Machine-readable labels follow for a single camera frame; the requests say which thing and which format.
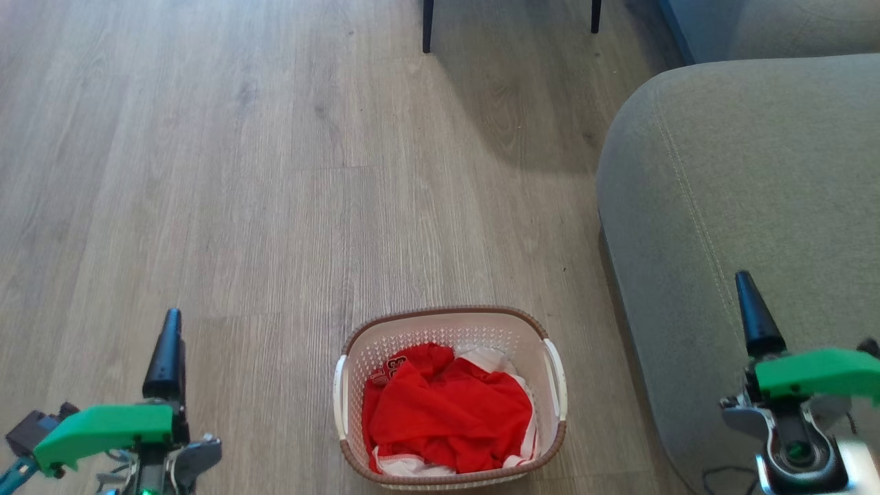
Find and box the white garment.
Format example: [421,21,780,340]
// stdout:
[371,346,540,478]

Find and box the beige perforated laundry basket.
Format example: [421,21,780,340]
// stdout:
[333,305,569,492]

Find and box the thin black cable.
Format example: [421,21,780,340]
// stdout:
[701,465,761,495]

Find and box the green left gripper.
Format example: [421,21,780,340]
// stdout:
[33,308,223,495]

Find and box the grey fabric sofa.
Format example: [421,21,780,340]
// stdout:
[595,0,880,495]

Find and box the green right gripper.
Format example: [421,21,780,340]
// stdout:
[720,270,880,456]

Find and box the red jersey garment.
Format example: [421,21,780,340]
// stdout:
[362,342,535,474]

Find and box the grey chair with black legs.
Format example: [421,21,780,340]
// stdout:
[422,0,603,54]

